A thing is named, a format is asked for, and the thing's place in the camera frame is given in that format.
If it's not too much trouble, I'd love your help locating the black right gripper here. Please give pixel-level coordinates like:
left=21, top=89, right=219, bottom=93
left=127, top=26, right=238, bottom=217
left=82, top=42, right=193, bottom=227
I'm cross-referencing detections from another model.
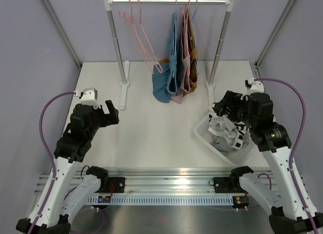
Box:
left=214, top=90, right=256, bottom=129

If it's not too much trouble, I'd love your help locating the black white striped tank top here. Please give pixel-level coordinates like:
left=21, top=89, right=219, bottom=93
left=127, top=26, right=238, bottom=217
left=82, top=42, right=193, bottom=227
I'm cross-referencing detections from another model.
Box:
left=208, top=103, right=250, bottom=151

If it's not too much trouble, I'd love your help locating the grey tank top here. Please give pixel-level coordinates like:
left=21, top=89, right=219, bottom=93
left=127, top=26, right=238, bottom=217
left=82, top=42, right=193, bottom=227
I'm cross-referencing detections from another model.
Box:
left=210, top=135, right=241, bottom=152

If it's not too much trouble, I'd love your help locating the blue tank top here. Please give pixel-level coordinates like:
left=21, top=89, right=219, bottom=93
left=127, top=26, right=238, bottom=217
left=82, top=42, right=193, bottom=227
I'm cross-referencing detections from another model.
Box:
left=152, top=24, right=178, bottom=103

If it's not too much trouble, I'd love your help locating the light blue hanger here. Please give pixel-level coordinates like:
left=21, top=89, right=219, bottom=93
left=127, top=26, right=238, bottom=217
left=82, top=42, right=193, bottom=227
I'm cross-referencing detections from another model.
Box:
left=172, top=0, right=178, bottom=56

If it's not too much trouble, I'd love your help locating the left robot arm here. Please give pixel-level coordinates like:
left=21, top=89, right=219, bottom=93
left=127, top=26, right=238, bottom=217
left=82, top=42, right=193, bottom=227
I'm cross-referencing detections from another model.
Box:
left=16, top=100, right=119, bottom=233

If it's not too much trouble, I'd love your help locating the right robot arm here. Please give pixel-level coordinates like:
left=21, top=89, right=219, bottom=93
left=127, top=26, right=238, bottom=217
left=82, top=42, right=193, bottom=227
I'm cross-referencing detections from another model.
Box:
left=214, top=91, right=322, bottom=233

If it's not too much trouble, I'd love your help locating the pink tank top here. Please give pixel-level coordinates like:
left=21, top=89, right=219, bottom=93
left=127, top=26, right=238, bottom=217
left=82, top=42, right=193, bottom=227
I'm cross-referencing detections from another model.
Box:
left=171, top=7, right=191, bottom=104

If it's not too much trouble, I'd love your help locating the brown tank top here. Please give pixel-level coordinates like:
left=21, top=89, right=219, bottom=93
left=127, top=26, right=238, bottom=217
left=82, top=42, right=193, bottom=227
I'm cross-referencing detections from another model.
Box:
left=158, top=14, right=200, bottom=97

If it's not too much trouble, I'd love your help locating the white clothes rack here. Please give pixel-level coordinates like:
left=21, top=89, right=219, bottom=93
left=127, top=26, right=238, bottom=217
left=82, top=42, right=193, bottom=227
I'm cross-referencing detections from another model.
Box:
left=103, top=0, right=235, bottom=110

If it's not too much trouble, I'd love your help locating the white plastic laundry basket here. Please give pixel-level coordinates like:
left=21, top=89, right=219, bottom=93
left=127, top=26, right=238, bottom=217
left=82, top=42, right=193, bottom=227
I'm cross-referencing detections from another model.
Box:
left=194, top=103, right=256, bottom=166

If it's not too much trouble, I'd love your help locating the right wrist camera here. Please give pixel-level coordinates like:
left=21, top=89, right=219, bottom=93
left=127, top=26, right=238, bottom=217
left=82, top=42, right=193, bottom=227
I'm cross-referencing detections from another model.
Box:
left=242, top=77, right=264, bottom=97

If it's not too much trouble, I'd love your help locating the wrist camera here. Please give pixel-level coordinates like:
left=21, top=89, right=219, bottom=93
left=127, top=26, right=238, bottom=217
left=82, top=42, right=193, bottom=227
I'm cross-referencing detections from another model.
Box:
left=74, top=88, right=100, bottom=109
left=242, top=77, right=264, bottom=97

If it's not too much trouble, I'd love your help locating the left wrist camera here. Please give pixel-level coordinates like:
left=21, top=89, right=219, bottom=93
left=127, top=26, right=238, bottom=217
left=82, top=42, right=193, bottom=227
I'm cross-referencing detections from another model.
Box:
left=74, top=88, right=100, bottom=109

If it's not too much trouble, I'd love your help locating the aluminium rail base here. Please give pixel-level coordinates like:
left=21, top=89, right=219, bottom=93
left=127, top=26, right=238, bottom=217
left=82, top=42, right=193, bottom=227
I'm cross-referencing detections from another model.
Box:
left=35, top=167, right=306, bottom=197

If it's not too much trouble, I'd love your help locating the white cable duct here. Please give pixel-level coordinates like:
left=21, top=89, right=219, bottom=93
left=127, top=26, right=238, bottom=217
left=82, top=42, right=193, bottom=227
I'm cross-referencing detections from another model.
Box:
left=85, top=196, right=233, bottom=206

